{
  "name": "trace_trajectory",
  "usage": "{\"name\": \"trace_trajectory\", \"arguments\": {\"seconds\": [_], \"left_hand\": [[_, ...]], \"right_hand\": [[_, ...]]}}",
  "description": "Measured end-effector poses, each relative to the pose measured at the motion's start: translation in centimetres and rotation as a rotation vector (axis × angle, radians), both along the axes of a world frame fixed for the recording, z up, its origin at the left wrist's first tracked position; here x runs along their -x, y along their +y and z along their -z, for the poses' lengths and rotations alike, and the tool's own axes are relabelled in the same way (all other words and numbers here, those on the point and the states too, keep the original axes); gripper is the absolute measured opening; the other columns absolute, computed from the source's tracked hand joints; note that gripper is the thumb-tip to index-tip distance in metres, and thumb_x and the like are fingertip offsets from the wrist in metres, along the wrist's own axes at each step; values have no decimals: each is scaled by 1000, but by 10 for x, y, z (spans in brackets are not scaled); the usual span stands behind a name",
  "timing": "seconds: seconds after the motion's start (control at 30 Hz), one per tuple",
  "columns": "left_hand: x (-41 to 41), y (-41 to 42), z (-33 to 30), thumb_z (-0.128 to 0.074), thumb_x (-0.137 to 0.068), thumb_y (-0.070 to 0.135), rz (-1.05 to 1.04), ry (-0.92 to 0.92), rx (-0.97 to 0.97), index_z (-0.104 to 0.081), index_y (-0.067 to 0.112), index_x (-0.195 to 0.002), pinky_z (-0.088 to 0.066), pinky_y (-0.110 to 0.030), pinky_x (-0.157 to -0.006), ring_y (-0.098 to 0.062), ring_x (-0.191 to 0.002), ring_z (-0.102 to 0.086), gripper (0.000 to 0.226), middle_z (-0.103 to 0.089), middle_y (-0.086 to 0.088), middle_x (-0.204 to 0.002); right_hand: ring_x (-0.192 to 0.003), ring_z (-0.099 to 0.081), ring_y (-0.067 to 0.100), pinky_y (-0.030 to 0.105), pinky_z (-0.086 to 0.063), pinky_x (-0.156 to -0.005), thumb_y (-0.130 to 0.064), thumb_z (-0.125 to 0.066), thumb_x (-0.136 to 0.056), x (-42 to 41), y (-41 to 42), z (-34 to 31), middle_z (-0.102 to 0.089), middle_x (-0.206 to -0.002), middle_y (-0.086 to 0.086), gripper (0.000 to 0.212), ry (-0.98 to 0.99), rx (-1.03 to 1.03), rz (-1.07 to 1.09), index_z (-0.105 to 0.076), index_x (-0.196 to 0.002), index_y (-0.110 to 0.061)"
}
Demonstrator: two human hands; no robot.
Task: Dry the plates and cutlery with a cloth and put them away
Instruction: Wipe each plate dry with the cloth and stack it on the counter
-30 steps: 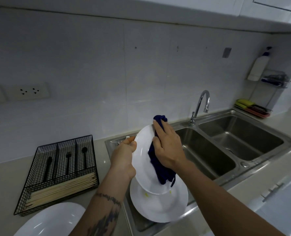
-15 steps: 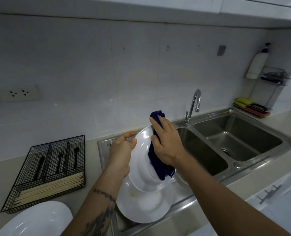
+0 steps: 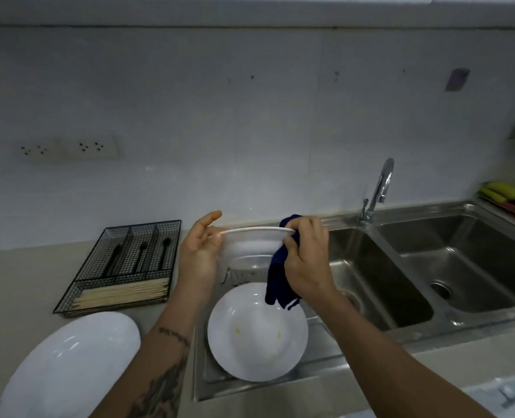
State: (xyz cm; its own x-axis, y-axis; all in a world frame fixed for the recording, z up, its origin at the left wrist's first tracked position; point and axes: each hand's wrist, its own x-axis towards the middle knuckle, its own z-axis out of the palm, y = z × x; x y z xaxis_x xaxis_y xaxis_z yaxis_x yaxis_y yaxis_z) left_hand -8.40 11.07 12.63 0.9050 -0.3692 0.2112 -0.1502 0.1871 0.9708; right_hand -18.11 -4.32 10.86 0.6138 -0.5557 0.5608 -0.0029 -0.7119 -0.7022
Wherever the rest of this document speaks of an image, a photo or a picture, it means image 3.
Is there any person's left forearm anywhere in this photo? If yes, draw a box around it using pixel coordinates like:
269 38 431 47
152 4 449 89
90 296 217 418

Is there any person's right forearm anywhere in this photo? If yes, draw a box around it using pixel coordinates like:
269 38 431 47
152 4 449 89
307 291 498 418

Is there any person's left hand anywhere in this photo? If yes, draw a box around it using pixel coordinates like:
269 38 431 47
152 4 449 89
177 210 223 308

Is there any white wall cabinet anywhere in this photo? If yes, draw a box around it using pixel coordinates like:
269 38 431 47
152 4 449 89
0 0 515 29

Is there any black fork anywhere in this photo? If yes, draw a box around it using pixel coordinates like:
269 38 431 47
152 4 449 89
133 241 148 275

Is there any chrome faucet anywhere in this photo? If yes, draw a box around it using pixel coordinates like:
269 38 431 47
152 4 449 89
357 158 395 227

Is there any yellow sponge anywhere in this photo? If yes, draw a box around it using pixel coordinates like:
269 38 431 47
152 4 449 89
479 181 515 201

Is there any bundle of wooden chopsticks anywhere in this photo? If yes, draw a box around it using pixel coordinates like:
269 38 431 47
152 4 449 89
71 277 170 311

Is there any person's right hand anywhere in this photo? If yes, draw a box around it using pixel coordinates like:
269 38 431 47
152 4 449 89
282 216 341 311

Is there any stainless steel double sink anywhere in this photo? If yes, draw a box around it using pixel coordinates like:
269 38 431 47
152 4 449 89
192 200 515 403

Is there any white plate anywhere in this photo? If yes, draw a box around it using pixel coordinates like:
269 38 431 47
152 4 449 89
216 226 295 275
207 282 310 383
0 311 141 418

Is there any dark blue cloth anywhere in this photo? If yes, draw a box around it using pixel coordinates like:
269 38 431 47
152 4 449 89
264 214 304 311

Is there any black spoon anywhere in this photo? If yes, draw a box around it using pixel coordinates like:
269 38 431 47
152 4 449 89
159 237 172 271

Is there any black knife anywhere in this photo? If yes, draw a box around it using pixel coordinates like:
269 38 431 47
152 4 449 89
102 244 121 277

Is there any pile of steel cutlery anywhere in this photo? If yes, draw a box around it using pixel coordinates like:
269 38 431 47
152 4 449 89
220 267 268 287

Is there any black wire cutlery tray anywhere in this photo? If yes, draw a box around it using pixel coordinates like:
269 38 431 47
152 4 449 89
53 219 182 318

